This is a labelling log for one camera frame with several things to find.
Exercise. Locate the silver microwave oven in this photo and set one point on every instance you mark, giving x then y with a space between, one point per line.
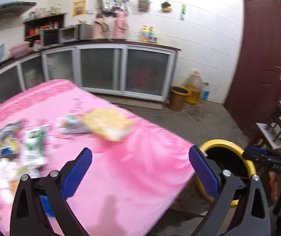
75 33

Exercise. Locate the pink floral tablecloth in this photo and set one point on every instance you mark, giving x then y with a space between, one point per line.
130 184

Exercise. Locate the blue plastic bottle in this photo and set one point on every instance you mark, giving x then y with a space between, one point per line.
206 91

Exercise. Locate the large cooking oil jug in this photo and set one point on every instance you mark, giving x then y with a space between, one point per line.
194 84

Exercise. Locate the right pink thermos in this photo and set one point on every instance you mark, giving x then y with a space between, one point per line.
120 25

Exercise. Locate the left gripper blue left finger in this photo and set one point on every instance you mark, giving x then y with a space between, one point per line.
73 173

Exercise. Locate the hanging utensil rack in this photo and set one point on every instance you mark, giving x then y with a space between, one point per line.
112 6

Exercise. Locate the yellow black wall hook toy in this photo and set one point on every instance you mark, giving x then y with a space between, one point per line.
166 7

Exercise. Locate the yellow rimmed trash bin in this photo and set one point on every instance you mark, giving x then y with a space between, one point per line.
227 155

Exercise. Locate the blue yellow snack packet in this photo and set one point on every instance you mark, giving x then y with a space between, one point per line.
9 145

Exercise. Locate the range hood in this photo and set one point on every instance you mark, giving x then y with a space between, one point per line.
14 8

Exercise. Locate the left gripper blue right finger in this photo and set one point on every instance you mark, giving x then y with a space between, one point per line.
207 171

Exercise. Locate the chopstick holder basket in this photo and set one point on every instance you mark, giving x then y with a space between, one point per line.
143 5

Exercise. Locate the green white snack wrapper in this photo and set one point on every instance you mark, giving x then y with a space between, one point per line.
34 146

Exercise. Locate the person's right hand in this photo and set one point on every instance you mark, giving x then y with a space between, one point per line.
274 185

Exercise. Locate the left pink thermos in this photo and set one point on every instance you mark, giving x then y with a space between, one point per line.
99 27

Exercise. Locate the green white wall bottle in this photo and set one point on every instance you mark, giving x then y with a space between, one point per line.
183 12

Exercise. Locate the dark red door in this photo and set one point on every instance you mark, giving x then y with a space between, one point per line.
256 88

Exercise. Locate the yellow detergent bottles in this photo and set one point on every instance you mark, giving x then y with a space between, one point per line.
148 34

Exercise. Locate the pink thermos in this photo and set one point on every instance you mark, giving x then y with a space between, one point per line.
99 27
120 25

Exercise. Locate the white kitchen cabinet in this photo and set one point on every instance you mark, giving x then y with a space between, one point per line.
122 68

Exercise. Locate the pink plastic basin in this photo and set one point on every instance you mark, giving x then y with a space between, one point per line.
20 49

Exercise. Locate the small wooden stool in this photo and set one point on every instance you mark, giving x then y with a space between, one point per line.
265 137

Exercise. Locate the yellow wall poster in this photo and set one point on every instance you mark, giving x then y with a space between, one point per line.
79 8

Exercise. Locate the yellow snack bag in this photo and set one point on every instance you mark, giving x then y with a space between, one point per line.
108 123

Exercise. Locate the dark spice shelf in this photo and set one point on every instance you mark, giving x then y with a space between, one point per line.
33 28

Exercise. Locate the brown bucket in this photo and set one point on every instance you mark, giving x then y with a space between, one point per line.
178 95

